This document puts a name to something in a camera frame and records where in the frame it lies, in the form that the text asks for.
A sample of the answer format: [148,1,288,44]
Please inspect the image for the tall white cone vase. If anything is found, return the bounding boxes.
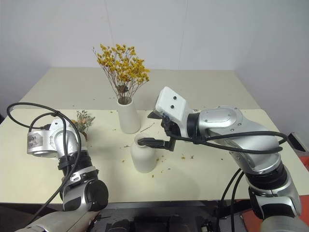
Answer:
[117,98,141,134]

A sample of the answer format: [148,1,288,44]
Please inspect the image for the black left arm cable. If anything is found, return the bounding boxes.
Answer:
[6,102,83,222]

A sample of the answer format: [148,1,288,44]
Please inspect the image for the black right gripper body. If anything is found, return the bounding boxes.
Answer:
[160,115,182,152]

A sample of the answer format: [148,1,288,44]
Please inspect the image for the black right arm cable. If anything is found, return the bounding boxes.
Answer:
[164,116,289,154]

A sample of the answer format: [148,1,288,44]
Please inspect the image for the black device with silver edge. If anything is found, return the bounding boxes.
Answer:
[288,132,309,153]

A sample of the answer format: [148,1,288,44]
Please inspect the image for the dark rounded shape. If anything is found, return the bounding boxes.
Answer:
[106,218,136,232]

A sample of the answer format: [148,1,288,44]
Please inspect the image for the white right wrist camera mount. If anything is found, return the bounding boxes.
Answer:
[155,87,194,139]

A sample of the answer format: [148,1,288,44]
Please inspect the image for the green orange dried flower bouquet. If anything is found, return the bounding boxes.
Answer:
[71,110,96,141]

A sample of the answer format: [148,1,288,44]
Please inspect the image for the short round white vase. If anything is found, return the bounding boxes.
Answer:
[130,134,159,174]

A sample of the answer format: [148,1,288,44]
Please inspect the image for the black table frame bar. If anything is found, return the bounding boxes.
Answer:
[106,200,206,210]

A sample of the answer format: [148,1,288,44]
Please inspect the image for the black cable pair under arm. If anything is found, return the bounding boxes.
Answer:
[215,168,245,232]

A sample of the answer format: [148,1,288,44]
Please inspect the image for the yellow dried flower bouquet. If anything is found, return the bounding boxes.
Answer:
[91,43,151,105]

